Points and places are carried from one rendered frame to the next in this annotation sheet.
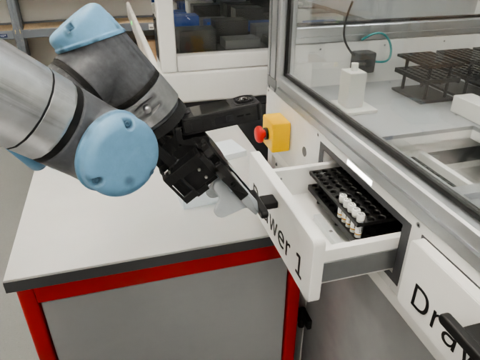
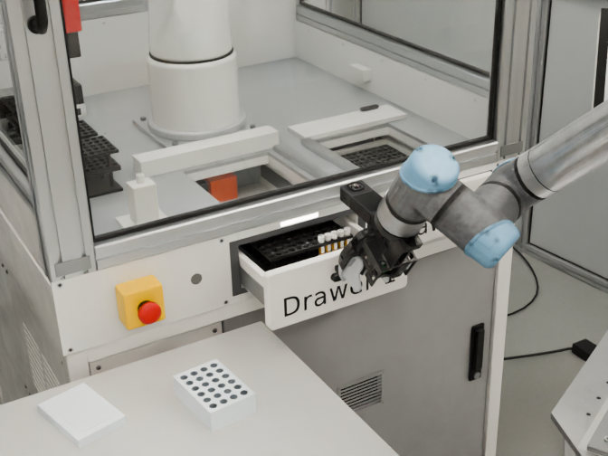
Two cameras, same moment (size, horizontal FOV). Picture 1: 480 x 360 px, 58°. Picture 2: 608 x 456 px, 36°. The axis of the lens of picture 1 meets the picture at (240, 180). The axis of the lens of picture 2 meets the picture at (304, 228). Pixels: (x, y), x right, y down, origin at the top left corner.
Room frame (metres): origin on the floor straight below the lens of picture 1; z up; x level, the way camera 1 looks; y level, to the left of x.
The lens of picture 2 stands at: (0.99, 1.34, 1.71)
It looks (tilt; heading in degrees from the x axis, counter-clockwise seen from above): 27 degrees down; 257
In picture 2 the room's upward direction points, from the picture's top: 2 degrees counter-clockwise
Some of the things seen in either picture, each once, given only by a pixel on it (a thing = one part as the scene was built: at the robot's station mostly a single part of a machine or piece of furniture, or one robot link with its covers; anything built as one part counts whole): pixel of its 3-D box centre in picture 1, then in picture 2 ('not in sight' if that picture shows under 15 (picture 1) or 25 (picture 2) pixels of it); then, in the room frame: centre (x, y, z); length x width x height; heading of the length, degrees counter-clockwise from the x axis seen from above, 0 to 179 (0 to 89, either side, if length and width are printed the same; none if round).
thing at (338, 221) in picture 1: (386, 201); (284, 238); (0.64, -0.26, 0.87); 0.22 x 0.18 x 0.06; 106
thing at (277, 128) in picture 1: (274, 132); (141, 302); (0.94, -0.08, 0.88); 0.07 x 0.05 x 0.07; 16
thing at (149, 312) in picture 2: (261, 133); (147, 311); (0.93, -0.05, 0.88); 0.04 x 0.03 x 0.04; 16
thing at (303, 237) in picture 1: (279, 216); (338, 280); (0.59, -0.07, 0.87); 0.29 x 0.02 x 0.11; 16
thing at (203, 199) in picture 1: (204, 188); (213, 394); (0.84, 0.08, 0.78); 0.12 x 0.08 x 0.04; 111
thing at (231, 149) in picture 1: (218, 151); (81, 413); (1.06, 0.06, 0.77); 0.13 x 0.09 x 0.02; 119
